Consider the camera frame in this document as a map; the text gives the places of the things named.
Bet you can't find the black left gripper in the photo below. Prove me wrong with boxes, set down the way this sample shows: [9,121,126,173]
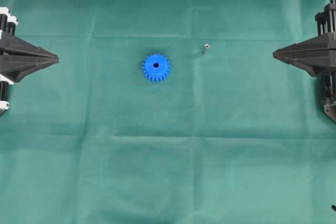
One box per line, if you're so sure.
[0,6,60,116]

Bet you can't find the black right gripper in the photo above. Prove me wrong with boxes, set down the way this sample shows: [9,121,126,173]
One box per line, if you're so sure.
[273,3,335,123]

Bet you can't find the small grey metal shaft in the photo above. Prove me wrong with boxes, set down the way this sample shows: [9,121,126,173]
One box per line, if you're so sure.
[202,44,211,55]

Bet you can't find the blue plastic spur gear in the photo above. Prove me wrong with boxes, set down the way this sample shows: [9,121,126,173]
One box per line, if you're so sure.
[142,54,171,82]

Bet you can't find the green table cloth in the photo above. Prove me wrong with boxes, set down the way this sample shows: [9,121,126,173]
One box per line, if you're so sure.
[1,0,335,223]

